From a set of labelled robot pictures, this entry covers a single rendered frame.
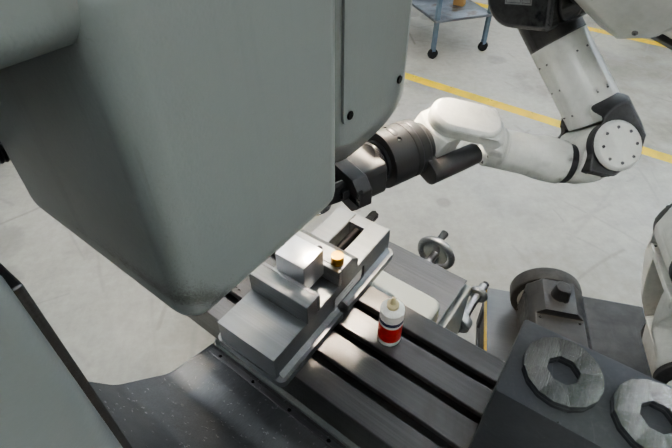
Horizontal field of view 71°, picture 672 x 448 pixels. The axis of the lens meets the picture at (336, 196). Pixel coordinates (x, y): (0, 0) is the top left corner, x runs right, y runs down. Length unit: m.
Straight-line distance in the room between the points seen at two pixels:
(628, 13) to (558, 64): 0.14
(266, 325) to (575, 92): 0.61
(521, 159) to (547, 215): 1.87
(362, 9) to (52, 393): 0.35
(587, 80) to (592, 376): 0.44
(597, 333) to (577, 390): 0.83
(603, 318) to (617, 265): 1.05
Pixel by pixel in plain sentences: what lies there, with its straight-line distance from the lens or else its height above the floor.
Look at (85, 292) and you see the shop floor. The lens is 2.36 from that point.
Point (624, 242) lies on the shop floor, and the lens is 2.68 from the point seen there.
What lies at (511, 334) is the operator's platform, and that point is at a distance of 1.59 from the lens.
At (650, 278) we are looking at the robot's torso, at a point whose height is 0.87.
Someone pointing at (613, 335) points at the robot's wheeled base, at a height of 0.57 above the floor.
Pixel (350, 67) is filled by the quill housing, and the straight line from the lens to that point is 0.44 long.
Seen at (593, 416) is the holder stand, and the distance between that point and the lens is 0.65.
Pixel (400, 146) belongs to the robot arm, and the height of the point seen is 1.27.
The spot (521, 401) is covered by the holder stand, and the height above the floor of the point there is 1.12.
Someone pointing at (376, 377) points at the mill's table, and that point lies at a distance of 0.82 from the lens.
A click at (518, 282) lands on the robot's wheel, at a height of 0.55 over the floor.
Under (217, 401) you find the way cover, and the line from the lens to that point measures 0.88.
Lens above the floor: 1.65
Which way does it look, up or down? 41 degrees down
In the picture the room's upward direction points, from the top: straight up
